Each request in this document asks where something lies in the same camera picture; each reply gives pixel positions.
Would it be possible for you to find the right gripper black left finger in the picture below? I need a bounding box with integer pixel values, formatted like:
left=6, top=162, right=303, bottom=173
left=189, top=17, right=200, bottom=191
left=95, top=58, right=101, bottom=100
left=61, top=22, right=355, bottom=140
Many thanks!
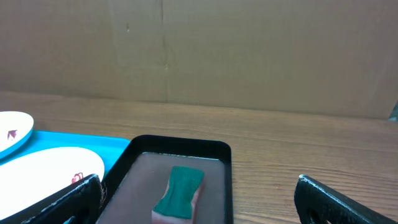
left=20, top=174, right=103, bottom=224

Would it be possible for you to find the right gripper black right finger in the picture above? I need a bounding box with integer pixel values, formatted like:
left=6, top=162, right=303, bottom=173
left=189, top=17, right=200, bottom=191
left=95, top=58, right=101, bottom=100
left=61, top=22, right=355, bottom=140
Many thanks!
left=294, top=174, right=397, bottom=224

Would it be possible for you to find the pink plate with red stain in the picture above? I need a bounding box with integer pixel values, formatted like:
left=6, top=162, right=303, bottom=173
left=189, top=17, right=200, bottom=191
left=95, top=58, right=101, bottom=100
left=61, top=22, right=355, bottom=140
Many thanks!
left=1, top=147, right=104, bottom=220

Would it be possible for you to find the green and pink sponge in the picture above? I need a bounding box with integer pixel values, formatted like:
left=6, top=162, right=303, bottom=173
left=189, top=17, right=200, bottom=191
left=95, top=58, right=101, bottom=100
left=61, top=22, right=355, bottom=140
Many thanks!
left=151, top=166, right=205, bottom=224

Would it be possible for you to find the light blue plate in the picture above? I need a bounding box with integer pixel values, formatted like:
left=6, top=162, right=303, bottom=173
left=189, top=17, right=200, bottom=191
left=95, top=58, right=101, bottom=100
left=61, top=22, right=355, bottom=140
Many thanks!
left=1, top=111, right=34, bottom=159

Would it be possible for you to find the teal plastic serving tray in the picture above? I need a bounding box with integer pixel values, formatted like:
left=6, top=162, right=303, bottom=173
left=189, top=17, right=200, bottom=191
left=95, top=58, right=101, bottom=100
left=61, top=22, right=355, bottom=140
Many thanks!
left=1, top=130, right=130, bottom=177

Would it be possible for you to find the black rectangular water tray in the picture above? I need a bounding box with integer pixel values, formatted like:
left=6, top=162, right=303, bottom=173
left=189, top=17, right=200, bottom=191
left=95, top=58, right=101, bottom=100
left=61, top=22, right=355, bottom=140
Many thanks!
left=97, top=135, right=233, bottom=224

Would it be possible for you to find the brown cardboard backdrop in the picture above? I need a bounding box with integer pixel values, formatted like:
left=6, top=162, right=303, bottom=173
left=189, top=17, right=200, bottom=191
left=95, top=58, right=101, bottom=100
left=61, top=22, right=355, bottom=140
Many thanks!
left=1, top=0, right=397, bottom=119

